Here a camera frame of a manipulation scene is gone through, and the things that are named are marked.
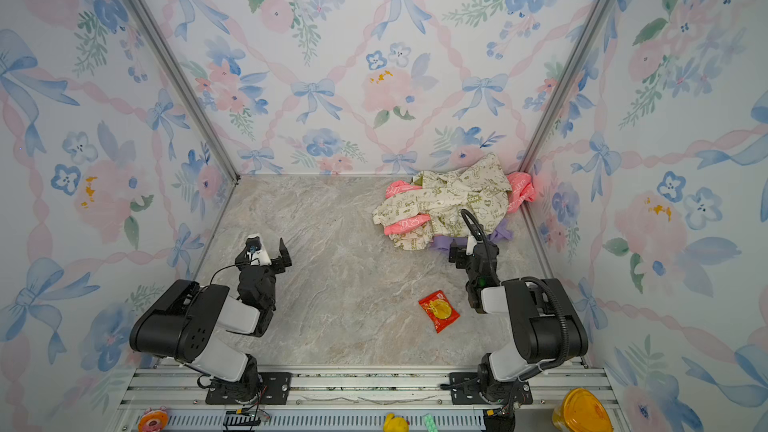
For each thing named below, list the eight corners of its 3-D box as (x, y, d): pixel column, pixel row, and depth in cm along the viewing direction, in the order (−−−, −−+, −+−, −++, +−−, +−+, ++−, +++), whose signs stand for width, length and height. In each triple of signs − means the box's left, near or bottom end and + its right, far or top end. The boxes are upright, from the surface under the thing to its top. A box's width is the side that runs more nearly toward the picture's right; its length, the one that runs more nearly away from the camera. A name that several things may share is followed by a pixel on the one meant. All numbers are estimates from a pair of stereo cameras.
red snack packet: (437, 334, 85) (438, 331, 83) (418, 303, 90) (418, 300, 89) (459, 320, 87) (461, 317, 85) (439, 291, 93) (440, 288, 91)
